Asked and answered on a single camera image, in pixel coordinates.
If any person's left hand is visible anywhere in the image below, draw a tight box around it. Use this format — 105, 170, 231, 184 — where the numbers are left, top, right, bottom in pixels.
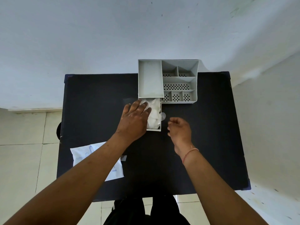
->
116, 99, 152, 141

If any person's right hand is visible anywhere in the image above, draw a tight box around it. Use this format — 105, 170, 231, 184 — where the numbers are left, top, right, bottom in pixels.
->
167, 117, 195, 155

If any bundle of white gloves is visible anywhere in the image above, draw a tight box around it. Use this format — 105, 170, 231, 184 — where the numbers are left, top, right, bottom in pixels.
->
140, 97, 167, 130

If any grey plastic organizer box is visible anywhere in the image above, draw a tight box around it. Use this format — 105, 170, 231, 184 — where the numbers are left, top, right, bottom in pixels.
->
137, 59, 199, 132

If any white printed glove packet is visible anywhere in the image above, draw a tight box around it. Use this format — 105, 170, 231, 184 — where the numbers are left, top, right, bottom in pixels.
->
70, 141, 125, 182

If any person's left forearm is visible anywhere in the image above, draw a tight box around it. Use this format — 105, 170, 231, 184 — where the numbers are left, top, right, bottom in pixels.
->
3, 132, 139, 225

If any person's right forearm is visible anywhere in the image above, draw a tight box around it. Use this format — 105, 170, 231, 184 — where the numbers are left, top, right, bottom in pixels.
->
180, 147, 269, 225

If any red thread bracelet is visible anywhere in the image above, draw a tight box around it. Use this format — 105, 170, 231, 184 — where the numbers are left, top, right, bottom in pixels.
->
182, 147, 200, 164

